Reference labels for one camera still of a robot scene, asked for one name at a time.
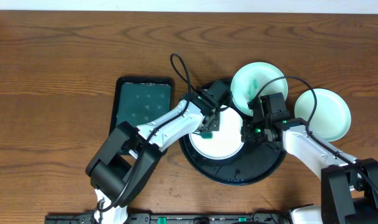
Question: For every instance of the black rectangular water tray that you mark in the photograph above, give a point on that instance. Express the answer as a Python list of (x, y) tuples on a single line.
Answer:
[(139, 100)]

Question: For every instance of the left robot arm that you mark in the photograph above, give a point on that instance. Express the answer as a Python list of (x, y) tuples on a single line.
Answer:
[(126, 160)]

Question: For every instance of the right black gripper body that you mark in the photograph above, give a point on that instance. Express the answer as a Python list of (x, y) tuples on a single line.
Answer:
[(254, 132)]

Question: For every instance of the green yellow sponge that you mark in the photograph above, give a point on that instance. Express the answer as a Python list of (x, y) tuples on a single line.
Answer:
[(206, 135)]

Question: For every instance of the round black serving tray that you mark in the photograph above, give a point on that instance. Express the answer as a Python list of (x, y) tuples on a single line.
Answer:
[(251, 164)]

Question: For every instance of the white plate with green smear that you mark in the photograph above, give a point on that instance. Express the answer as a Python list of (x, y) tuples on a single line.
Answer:
[(226, 142)]

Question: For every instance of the mint plate with green smear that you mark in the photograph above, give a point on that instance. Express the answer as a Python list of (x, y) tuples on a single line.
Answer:
[(249, 80)]

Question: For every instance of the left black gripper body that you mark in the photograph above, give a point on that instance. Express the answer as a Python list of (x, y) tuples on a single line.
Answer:
[(209, 124)]

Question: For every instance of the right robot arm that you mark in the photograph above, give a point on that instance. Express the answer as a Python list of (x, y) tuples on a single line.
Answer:
[(349, 186)]

